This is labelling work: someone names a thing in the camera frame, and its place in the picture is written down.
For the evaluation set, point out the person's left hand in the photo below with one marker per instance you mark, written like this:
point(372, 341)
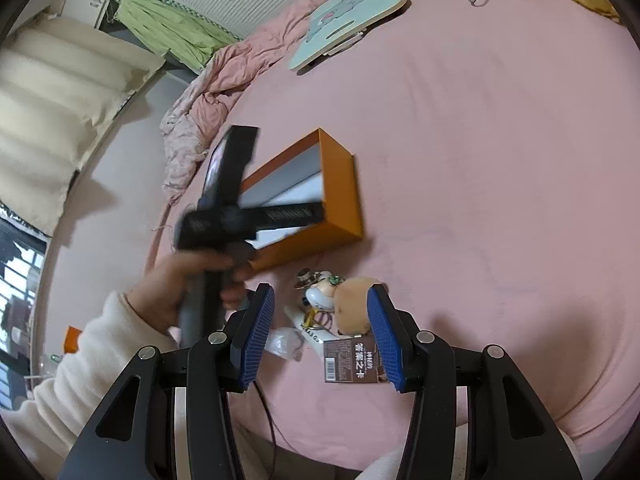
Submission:
point(165, 290)

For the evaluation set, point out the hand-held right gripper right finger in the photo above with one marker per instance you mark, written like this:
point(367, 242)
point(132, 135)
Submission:
point(385, 340)

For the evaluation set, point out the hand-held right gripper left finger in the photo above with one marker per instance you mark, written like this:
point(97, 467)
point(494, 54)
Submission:
point(257, 335)

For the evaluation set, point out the small orange object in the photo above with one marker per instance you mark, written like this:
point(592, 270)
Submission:
point(73, 341)

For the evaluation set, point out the white cosmetic tube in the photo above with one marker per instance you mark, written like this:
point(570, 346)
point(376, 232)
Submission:
point(310, 332)

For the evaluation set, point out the person's left forearm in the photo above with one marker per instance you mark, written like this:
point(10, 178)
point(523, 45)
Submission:
point(75, 385)

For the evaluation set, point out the teal cartoon lap desk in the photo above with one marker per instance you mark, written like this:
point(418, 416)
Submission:
point(345, 15)

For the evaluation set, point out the pink crumpled quilt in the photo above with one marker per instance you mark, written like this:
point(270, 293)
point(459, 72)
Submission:
point(235, 75)

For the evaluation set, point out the green hanging garment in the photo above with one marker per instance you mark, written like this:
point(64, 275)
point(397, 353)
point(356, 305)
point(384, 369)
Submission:
point(170, 25)

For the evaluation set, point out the small white figurine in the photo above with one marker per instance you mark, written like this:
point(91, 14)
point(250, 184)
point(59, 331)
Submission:
point(322, 295)

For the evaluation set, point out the cream curtain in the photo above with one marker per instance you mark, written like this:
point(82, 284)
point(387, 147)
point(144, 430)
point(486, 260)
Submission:
point(60, 110)

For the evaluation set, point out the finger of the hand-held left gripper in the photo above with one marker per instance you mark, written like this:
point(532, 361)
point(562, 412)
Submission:
point(300, 214)

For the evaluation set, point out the brown snack packet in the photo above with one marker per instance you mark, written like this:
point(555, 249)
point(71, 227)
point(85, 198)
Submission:
point(350, 360)

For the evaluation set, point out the tan round plush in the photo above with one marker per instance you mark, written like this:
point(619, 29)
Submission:
point(352, 305)

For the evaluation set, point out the orange cardboard box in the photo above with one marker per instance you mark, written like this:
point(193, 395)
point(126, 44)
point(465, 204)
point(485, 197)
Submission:
point(345, 200)

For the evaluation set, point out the clear plastic bag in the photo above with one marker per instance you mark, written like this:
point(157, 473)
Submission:
point(282, 342)

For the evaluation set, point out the window with metal grille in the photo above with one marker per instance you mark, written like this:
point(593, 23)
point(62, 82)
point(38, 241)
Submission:
point(20, 300)

